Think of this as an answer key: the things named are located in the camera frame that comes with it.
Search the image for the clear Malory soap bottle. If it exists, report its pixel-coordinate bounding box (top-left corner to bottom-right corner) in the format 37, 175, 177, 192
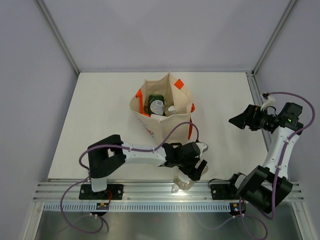
171, 168, 195, 193
164, 105, 177, 117

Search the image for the white Bonaits lotion tube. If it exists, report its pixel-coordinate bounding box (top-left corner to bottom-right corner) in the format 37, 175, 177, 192
150, 114, 167, 122

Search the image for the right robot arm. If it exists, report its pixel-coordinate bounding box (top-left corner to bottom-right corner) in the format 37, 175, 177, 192
226, 102, 304, 214

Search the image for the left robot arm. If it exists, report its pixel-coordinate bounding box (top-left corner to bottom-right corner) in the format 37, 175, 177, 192
85, 134, 209, 200

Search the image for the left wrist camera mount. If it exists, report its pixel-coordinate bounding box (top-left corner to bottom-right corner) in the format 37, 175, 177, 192
196, 142, 209, 154

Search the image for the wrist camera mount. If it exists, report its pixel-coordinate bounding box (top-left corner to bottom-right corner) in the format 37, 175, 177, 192
261, 92, 276, 111
196, 142, 209, 154

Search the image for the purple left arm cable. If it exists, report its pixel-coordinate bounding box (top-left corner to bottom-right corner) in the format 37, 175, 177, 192
59, 121, 200, 235

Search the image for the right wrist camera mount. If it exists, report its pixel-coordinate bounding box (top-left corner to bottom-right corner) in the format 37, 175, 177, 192
261, 92, 276, 111

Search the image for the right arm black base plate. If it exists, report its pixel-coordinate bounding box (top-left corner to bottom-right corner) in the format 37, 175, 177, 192
208, 178, 239, 200

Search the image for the canvas bag with orange handles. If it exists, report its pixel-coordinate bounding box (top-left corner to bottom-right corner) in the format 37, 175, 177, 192
129, 72, 195, 144

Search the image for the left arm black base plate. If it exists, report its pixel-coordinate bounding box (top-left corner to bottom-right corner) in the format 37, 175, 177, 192
78, 183, 124, 200

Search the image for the aluminium frame rail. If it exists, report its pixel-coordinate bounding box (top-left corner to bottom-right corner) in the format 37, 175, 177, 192
32, 181, 305, 203

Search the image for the white slotted cable duct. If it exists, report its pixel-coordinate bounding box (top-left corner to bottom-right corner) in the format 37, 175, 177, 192
42, 202, 232, 212

